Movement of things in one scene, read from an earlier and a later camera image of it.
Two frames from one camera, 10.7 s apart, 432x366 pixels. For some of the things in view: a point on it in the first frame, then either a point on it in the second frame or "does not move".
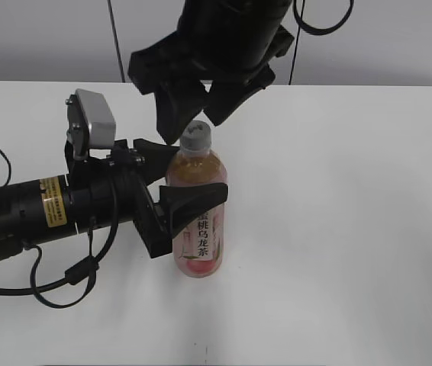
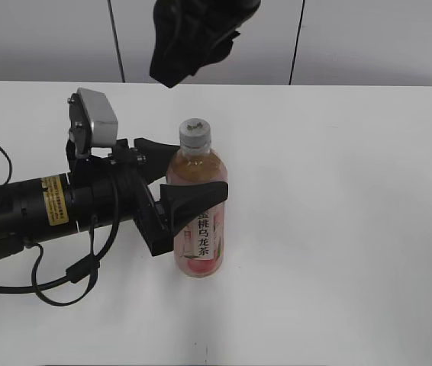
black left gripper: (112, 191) does not move
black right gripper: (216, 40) → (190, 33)
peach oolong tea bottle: (198, 252) does not move
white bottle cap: (196, 137) does not move
